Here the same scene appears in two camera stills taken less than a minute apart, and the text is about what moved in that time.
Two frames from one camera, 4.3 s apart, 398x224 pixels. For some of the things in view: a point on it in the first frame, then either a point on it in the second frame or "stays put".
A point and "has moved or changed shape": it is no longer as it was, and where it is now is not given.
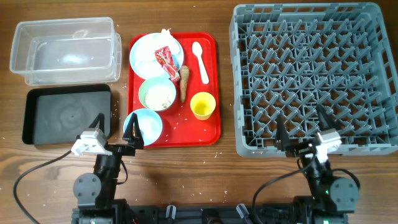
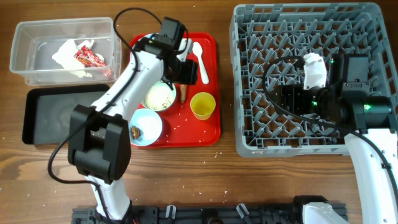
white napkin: [145, 52] has moved or changed shape
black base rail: [163, 214] stays put
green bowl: [157, 94] stays put
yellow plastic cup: [203, 104] stays put
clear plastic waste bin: [63, 51] stays put
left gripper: [137, 141] -> [189, 75]
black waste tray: [57, 114] stays put
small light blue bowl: [150, 124] stays put
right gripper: [283, 140] -> [296, 92]
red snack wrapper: [165, 60] has moved or changed shape
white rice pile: [159, 97] stays put
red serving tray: [195, 122] stays put
